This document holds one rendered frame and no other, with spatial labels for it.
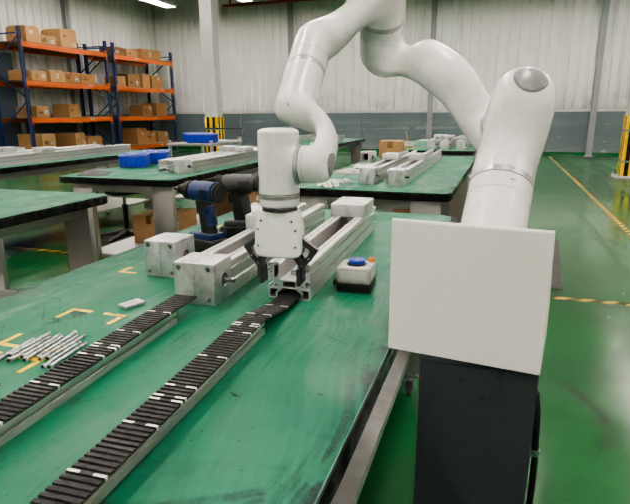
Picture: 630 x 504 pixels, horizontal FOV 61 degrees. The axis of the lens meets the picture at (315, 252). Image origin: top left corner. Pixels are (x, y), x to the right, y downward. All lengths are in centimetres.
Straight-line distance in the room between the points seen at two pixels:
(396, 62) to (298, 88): 26
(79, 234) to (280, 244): 206
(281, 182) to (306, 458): 57
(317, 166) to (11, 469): 69
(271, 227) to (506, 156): 48
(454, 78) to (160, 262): 84
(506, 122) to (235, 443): 76
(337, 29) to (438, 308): 69
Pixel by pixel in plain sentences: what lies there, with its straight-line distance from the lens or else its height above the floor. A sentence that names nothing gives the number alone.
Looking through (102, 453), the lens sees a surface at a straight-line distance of 71.
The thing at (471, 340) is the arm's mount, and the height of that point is 82.
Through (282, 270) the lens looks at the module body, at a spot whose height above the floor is 84.
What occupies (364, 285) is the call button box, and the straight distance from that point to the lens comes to 126.
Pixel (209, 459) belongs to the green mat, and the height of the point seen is 78.
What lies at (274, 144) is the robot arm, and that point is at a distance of 108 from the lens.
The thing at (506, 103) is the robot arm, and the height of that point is 121.
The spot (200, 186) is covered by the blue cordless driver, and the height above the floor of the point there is 99.
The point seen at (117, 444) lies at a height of 81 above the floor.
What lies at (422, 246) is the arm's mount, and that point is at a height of 97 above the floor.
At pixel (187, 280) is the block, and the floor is 83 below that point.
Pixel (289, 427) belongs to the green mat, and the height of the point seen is 78.
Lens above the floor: 119
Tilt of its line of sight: 15 degrees down
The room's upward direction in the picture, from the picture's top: straight up
